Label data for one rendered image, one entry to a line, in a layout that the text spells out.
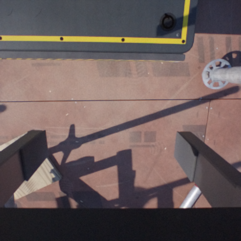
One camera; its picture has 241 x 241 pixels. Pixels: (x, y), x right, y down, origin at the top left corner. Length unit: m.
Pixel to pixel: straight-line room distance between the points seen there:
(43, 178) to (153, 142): 0.62
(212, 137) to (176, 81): 0.36
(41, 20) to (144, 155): 0.72
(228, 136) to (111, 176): 0.66
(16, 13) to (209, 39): 0.74
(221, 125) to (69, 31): 0.82
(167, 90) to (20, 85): 0.69
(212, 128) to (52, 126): 0.81
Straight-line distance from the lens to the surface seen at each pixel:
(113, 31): 0.49
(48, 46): 0.52
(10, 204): 0.98
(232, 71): 0.70
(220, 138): 1.02
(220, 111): 0.97
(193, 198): 1.09
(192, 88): 0.88
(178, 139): 0.16
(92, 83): 0.81
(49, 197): 1.13
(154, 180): 1.01
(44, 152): 0.17
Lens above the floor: 0.80
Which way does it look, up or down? 74 degrees down
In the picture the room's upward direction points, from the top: 176 degrees clockwise
